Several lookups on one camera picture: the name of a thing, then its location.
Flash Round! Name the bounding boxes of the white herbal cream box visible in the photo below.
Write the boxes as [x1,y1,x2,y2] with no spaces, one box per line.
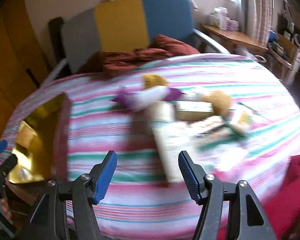
[152,121,197,183]

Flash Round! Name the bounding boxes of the small green white box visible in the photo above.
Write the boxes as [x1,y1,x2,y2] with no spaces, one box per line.
[175,101,214,121]

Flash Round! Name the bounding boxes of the purple snack packet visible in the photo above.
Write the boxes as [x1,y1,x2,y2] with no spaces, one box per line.
[164,87,183,101]
[111,88,134,109]

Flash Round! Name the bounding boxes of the white sock ball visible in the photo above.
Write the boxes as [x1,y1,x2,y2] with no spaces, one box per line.
[129,86,170,112]

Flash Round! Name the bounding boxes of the yellow patterned sock ball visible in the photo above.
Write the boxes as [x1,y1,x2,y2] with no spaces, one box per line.
[142,74,167,89]

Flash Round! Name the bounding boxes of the gold metal tray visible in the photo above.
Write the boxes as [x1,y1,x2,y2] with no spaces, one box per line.
[8,93,72,184]

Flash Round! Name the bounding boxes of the red cloth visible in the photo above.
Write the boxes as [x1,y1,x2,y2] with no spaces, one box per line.
[263,155,300,239]

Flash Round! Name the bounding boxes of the wooden wardrobe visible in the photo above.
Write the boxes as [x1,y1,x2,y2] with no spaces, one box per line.
[0,0,49,138]

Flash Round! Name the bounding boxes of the striped bed sheet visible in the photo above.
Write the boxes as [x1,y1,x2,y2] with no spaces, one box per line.
[0,54,300,239]

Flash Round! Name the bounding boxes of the dark red blanket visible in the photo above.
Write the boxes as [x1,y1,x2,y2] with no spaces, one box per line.
[76,35,199,77]

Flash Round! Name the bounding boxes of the cluttered shelf rack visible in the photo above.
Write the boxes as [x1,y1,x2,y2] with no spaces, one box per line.
[268,13,300,87]

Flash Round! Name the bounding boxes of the grey yellow blue headboard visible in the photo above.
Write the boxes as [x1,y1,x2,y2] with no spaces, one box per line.
[61,0,195,73]

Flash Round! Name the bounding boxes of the wooden side table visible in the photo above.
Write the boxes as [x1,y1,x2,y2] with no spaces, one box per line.
[202,25,268,52]

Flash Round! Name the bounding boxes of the boxes on side table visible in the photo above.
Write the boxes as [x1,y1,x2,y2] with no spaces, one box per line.
[209,7,239,31]

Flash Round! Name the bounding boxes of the plaid curtain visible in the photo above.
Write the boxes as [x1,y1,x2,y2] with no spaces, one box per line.
[241,0,273,46]

